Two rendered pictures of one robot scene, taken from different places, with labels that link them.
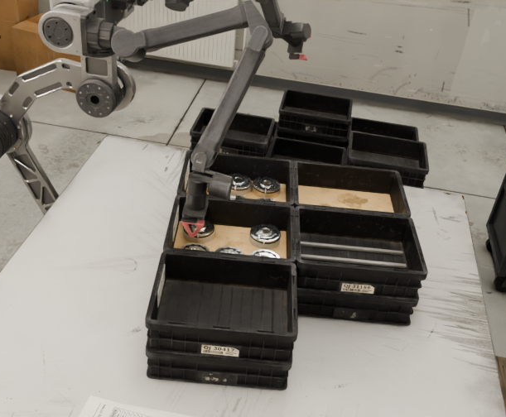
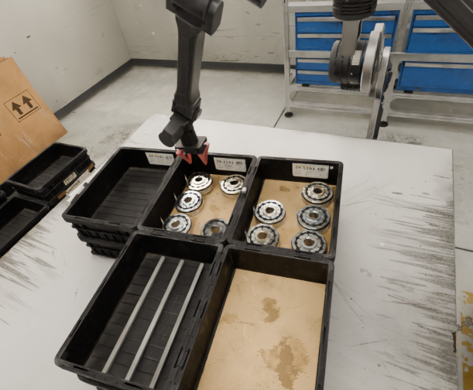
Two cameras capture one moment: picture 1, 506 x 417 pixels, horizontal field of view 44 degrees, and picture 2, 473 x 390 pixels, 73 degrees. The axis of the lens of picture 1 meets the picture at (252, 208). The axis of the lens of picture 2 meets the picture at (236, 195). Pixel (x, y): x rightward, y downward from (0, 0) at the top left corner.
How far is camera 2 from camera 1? 2.19 m
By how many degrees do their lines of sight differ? 82
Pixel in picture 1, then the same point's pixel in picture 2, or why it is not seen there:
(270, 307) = not seen: hidden behind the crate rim
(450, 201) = not seen: outside the picture
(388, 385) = (53, 334)
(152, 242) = not seen: hidden behind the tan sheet
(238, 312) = (135, 209)
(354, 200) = (287, 364)
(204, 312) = (145, 191)
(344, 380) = (78, 299)
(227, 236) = (227, 208)
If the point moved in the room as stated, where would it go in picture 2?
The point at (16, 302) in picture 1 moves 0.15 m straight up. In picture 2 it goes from (219, 133) to (214, 108)
